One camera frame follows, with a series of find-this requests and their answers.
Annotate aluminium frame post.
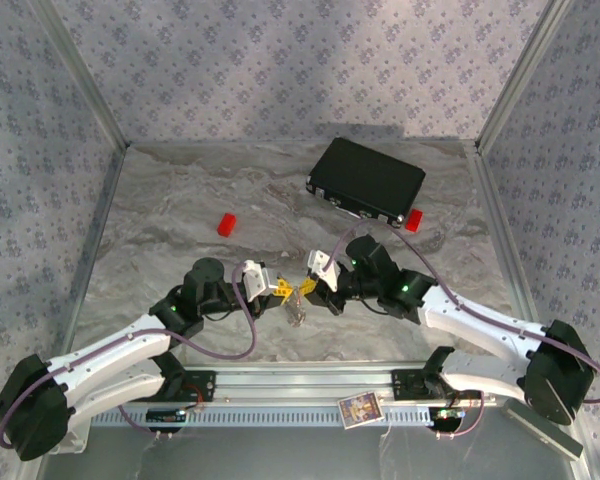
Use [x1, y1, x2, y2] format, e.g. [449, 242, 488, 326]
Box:
[473, 0, 576, 154]
[27, 0, 132, 149]

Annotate small printed card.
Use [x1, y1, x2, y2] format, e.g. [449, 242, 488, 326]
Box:
[337, 392, 385, 430]

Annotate thin purple base cable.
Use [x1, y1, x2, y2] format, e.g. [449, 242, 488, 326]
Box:
[115, 399, 204, 442]
[429, 389, 486, 441]

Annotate grey metal bar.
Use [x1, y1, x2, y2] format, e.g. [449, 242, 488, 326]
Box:
[499, 399, 584, 461]

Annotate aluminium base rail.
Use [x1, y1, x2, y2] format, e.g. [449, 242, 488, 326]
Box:
[182, 366, 499, 407]

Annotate aluminium table side rail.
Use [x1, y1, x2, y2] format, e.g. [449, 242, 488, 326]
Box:
[467, 141, 539, 326]
[59, 143, 130, 351]

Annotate grey slotted cable duct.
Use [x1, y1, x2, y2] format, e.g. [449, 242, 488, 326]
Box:
[90, 404, 481, 429]

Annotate black case with metal latches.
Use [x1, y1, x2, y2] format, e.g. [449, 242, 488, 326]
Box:
[304, 137, 427, 230]

